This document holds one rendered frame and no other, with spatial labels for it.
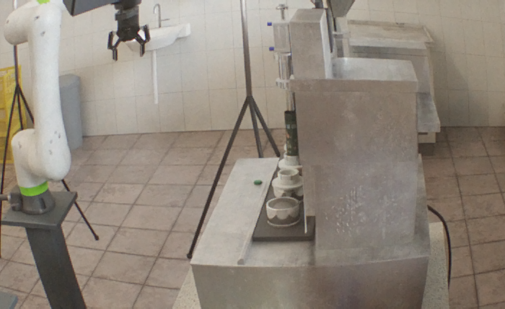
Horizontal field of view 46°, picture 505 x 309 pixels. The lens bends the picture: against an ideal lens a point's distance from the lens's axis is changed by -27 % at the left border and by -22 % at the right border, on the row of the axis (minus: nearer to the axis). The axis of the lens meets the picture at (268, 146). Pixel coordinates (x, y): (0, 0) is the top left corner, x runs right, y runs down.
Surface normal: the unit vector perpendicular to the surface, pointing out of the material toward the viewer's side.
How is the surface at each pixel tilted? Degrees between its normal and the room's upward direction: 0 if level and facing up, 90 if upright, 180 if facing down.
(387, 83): 90
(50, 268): 90
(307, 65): 90
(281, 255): 0
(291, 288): 90
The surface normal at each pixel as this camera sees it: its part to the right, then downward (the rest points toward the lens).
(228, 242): -0.07, -0.94
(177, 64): -0.13, 0.34
